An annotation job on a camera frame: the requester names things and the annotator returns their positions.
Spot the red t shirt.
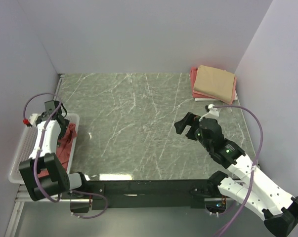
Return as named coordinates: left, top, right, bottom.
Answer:
left=29, top=120, right=77, bottom=171

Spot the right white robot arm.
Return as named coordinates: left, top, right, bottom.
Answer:
left=174, top=112, right=298, bottom=237

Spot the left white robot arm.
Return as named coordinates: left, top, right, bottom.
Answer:
left=19, top=100, right=89, bottom=201

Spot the folded white t shirt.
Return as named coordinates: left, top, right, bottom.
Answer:
left=194, top=95, right=238, bottom=101

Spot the folded beige t shirt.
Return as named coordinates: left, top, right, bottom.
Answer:
left=193, top=65, right=236, bottom=104

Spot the folded pink t shirt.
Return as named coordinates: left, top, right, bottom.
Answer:
left=189, top=66, right=238, bottom=101

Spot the white plastic laundry basket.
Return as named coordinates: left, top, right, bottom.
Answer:
left=8, top=113, right=80, bottom=185

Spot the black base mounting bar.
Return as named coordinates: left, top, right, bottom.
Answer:
left=63, top=179, right=225, bottom=210

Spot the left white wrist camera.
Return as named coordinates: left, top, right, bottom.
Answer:
left=23, top=113, right=41, bottom=128

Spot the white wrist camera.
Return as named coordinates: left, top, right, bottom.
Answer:
left=23, top=113, right=41, bottom=128
left=199, top=104, right=219, bottom=121

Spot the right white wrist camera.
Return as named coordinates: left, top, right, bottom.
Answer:
left=199, top=104, right=219, bottom=121

